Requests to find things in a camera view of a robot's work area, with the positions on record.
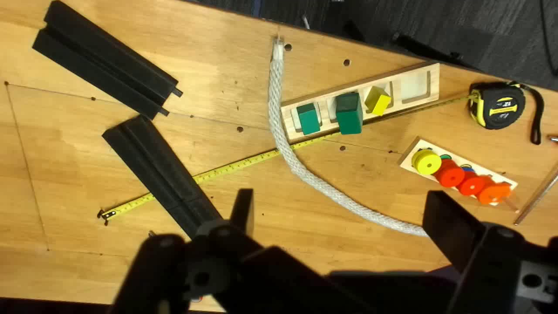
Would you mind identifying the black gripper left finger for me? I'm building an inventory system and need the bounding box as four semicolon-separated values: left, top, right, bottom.
228;187;255;238

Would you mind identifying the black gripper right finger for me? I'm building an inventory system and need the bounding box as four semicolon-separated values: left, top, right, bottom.
421;190;487;276

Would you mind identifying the orange disc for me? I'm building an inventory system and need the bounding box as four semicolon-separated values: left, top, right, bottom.
458;173;493;199
433;159;466;189
477;180;512;208

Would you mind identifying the yellow disc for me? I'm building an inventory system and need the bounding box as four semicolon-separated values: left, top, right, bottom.
409;147;442;178

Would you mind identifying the small green block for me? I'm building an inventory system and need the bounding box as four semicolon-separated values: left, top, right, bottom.
294;102;324;136

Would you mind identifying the black yellow tape measure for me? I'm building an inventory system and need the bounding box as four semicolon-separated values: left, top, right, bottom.
95;79;545;227

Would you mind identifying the yellow block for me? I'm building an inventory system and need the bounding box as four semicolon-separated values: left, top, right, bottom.
362;86;393;117

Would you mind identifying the large dark green block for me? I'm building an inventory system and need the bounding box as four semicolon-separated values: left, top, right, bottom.
332;91;365;136

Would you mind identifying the white braided rope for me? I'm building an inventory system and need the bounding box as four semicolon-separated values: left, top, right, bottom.
264;35;432;239

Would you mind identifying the black rail with pegs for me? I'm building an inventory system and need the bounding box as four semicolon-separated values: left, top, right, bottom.
31;0;184;121

